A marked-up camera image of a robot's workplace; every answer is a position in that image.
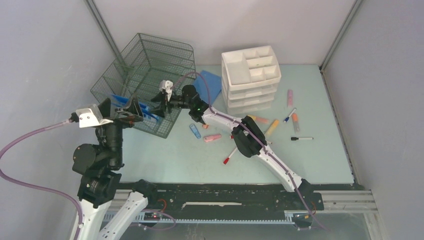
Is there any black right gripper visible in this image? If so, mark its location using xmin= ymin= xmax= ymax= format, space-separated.
xmin=149 ymin=90 xmax=193 ymax=118

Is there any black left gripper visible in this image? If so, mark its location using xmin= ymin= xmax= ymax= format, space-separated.
xmin=100 ymin=92 xmax=144 ymax=166

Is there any blue folder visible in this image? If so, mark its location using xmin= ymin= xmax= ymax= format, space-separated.
xmin=193 ymin=70 xmax=222 ymax=105
xmin=142 ymin=111 xmax=163 ymax=124
xmin=111 ymin=94 xmax=153 ymax=115

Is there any white plastic drawer organizer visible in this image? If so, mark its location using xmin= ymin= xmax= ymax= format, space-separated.
xmin=221 ymin=45 xmax=282 ymax=115

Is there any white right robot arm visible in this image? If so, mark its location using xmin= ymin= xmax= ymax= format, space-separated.
xmin=151 ymin=85 xmax=314 ymax=209

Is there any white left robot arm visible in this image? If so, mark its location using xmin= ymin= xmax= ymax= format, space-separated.
xmin=70 ymin=96 xmax=158 ymax=240

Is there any blue transparent correction tape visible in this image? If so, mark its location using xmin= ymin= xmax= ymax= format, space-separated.
xmin=189 ymin=124 xmax=202 ymax=139

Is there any pink correction tape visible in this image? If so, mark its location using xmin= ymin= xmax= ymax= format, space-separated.
xmin=203 ymin=133 xmax=222 ymax=143

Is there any red cap marker lower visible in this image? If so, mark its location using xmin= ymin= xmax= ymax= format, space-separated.
xmin=223 ymin=147 xmax=238 ymax=165

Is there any yellow pink highlighter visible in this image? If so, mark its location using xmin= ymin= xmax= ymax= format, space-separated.
xmin=248 ymin=115 xmax=270 ymax=124

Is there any blue cap whiteboard marker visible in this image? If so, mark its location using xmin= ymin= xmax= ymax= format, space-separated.
xmin=283 ymin=107 xmax=297 ymax=123

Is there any orange grey highlighter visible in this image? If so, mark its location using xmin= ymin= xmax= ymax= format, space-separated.
xmin=291 ymin=113 xmax=300 ymax=133

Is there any black cap marker right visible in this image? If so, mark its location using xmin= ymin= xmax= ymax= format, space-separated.
xmin=290 ymin=136 xmax=314 ymax=141

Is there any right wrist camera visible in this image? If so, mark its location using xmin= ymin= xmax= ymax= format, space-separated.
xmin=159 ymin=80 xmax=174 ymax=94

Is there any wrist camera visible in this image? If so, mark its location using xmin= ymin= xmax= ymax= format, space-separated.
xmin=69 ymin=104 xmax=114 ymax=128
xmin=159 ymin=80 xmax=174 ymax=94

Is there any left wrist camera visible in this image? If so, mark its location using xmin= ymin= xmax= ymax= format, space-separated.
xmin=69 ymin=104 xmax=114 ymax=128

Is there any green wire mesh rack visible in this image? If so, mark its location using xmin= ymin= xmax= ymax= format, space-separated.
xmin=90 ymin=33 xmax=197 ymax=139

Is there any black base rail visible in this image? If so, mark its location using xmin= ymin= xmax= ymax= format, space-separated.
xmin=109 ymin=180 xmax=379 ymax=224

